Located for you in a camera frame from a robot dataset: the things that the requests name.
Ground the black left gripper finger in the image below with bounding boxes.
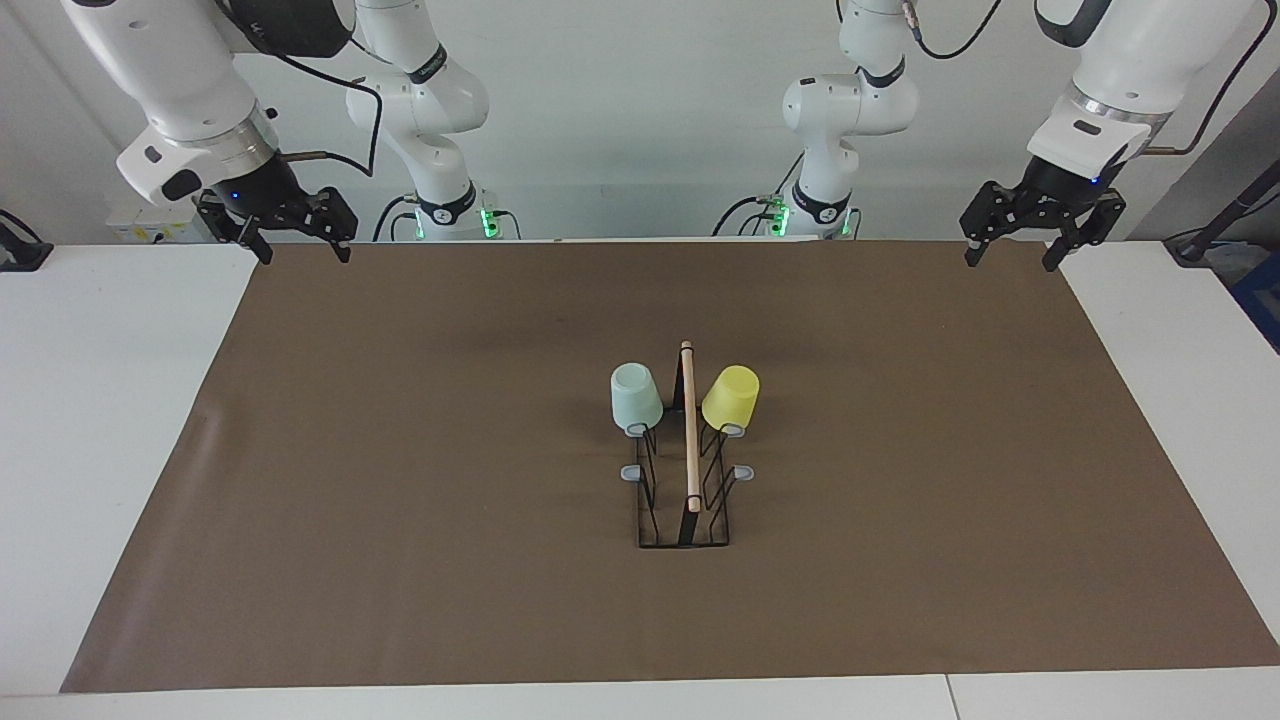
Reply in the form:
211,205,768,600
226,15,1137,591
1041,191,1128,274
959,181,1033,269

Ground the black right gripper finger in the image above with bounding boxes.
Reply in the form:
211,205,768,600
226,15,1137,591
196,194,275,267
299,188,359,265

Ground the yellow plastic cup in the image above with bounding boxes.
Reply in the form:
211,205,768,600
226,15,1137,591
700,364,762,438

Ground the pale green plastic cup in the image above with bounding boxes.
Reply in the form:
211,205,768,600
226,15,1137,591
609,362,667,437

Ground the white power strip box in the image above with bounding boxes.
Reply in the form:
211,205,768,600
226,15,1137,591
104,192,218,245

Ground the black stand pole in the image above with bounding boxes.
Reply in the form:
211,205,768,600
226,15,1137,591
1164,160,1280,268

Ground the blue box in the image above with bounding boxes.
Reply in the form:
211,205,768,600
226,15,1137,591
1229,250,1280,353

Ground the brown paper table mat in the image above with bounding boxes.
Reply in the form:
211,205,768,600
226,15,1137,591
60,238,1280,695

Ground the black arm base cable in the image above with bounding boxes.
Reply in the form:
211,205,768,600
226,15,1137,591
711,148,804,239
372,194,417,244

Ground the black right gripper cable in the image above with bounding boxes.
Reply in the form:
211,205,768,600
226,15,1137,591
228,38,387,181

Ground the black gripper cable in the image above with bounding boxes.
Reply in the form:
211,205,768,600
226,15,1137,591
898,0,1280,158
228,38,387,181

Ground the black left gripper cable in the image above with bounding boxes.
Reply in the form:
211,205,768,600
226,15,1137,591
898,0,1280,158

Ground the black clamp mount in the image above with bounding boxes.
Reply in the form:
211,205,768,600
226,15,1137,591
0,209,54,274

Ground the black wire cup rack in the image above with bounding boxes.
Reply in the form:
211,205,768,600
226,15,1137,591
620,340,756,550

